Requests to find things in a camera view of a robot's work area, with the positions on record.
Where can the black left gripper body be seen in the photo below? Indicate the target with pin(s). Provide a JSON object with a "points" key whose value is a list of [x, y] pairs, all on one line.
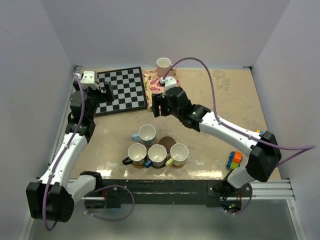
{"points": [[96, 97]]}

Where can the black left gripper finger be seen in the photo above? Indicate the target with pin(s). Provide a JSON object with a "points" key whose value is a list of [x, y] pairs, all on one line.
{"points": [[109, 96], [108, 87]]}

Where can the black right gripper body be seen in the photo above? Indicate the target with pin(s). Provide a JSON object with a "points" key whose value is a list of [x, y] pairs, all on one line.
{"points": [[176, 111]]}

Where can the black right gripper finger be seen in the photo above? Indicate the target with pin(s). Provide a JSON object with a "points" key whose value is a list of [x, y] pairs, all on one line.
{"points": [[156, 103], [165, 107]]}

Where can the light blue mug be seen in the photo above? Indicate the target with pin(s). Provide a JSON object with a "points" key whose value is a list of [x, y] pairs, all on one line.
{"points": [[146, 135]]}

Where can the dark wooden coaster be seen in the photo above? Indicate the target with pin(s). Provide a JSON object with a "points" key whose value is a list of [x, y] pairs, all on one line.
{"points": [[167, 142]]}

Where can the pink mug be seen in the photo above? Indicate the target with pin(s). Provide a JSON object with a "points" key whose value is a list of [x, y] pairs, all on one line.
{"points": [[163, 64]]}

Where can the dark blue mug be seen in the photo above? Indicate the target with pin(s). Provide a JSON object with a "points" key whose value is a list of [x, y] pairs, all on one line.
{"points": [[157, 156]]}

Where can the light green mug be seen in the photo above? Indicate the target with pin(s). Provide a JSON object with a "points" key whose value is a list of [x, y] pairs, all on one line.
{"points": [[178, 153]]}

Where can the black mug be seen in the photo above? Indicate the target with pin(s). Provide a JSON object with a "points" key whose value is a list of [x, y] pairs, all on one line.
{"points": [[136, 153]]}

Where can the light wooden coaster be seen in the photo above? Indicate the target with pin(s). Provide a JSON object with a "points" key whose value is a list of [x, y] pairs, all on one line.
{"points": [[138, 164]]}

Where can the dark walnut coaster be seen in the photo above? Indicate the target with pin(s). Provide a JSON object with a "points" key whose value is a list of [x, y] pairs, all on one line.
{"points": [[159, 167]]}

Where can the orange wooden coaster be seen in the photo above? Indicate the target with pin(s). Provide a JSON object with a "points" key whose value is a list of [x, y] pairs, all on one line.
{"points": [[178, 164]]}

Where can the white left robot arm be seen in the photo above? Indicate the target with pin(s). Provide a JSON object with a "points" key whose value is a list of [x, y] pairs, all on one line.
{"points": [[52, 196]]}

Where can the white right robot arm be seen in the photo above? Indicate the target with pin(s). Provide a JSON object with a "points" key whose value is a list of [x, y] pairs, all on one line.
{"points": [[260, 149]]}

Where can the floral serving tray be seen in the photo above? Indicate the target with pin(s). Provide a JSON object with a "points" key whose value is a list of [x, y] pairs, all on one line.
{"points": [[152, 85]]}

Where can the black and silver chessboard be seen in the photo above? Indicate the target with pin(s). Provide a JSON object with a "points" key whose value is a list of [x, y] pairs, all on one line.
{"points": [[128, 90]]}

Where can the colourful rubik cube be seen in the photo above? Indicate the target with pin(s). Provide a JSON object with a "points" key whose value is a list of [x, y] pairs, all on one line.
{"points": [[234, 160]]}

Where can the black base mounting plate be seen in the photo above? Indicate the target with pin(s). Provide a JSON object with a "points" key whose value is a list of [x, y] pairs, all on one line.
{"points": [[208, 193]]}

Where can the yellow blue toy blocks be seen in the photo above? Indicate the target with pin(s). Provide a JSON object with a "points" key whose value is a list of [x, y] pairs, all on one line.
{"points": [[260, 131]]}

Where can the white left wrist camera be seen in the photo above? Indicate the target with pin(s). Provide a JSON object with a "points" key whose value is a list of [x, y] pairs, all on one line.
{"points": [[89, 80]]}

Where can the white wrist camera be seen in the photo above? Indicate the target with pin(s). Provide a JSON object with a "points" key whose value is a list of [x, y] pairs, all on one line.
{"points": [[89, 80], [168, 82]]}

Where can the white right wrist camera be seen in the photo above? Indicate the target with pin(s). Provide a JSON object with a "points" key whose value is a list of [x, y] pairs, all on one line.
{"points": [[168, 82]]}

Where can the aluminium frame rail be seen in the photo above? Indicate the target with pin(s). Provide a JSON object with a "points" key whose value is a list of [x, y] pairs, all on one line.
{"points": [[274, 214]]}

